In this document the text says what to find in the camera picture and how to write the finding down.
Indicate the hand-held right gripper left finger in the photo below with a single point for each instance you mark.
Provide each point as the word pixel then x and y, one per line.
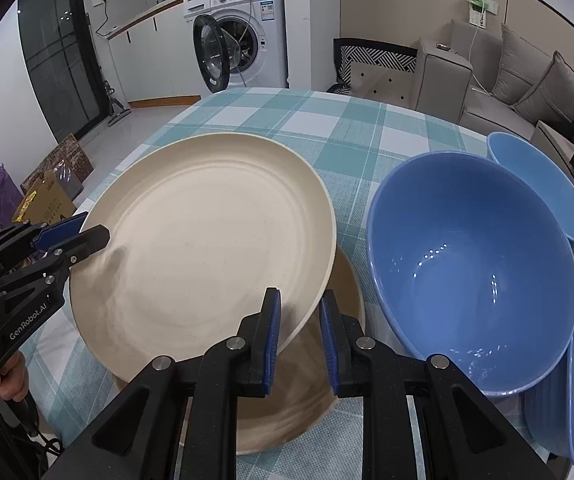
pixel 271 360

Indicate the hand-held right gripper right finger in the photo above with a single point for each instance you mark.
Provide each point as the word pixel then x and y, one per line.
pixel 328 350

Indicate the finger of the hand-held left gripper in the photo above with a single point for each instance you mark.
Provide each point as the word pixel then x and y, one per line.
pixel 89 237
pixel 62 229

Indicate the cream plate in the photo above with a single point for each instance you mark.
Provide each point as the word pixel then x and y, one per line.
pixel 192 260
pixel 299 410

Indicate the person's left hand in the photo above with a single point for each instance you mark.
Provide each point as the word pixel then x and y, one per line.
pixel 14 380

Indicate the yellow cardboard box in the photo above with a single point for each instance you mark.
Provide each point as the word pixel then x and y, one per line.
pixel 47 195

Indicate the brown patterned cardboard box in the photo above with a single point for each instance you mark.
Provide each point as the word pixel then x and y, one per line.
pixel 74 155

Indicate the purple bag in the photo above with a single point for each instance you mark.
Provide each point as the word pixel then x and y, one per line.
pixel 4 180

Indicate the floor mop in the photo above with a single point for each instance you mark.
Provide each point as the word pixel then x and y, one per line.
pixel 117 117

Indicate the black glass door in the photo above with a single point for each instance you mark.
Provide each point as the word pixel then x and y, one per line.
pixel 57 50

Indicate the white kitchen base cabinets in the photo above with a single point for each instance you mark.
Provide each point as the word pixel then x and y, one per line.
pixel 162 60

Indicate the teal checkered tablecloth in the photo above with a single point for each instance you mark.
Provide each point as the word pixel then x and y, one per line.
pixel 267 115

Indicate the beige diamond-print cushion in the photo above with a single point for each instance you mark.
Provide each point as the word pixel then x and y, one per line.
pixel 382 85

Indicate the white washing machine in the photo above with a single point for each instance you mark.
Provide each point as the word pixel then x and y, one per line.
pixel 267 25

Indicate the grey sofa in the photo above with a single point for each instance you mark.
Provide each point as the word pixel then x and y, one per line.
pixel 487 110

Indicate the beige side cabinet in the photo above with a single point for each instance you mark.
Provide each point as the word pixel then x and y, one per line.
pixel 552 142

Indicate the grey cushion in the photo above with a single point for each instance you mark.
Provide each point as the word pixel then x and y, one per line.
pixel 557 95
pixel 517 65

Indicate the white power strip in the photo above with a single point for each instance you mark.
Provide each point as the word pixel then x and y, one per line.
pixel 478 15

